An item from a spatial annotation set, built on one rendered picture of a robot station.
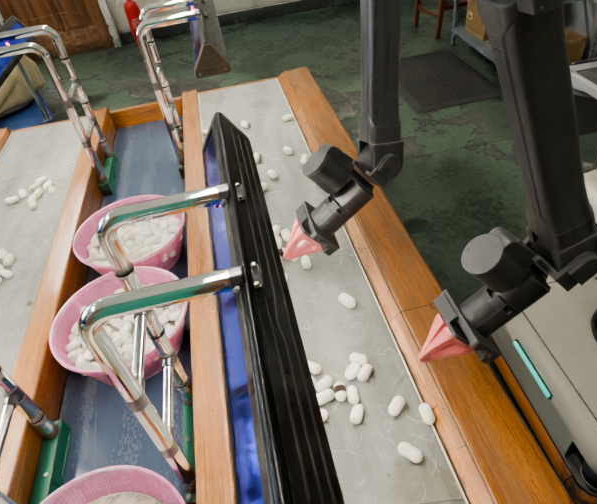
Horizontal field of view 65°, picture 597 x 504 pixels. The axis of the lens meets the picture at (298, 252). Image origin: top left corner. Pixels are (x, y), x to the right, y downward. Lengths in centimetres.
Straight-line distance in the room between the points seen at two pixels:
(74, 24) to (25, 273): 446
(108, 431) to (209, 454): 26
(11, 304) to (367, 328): 76
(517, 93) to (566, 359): 105
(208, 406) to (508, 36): 64
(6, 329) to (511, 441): 95
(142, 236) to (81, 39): 449
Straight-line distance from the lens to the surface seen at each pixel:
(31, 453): 93
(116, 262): 63
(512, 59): 51
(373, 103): 81
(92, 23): 553
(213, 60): 113
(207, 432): 78
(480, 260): 63
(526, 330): 152
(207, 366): 85
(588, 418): 140
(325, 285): 95
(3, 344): 112
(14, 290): 123
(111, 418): 97
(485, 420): 77
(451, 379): 79
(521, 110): 54
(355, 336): 87
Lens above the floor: 143
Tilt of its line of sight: 42 degrees down
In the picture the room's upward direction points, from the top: 10 degrees counter-clockwise
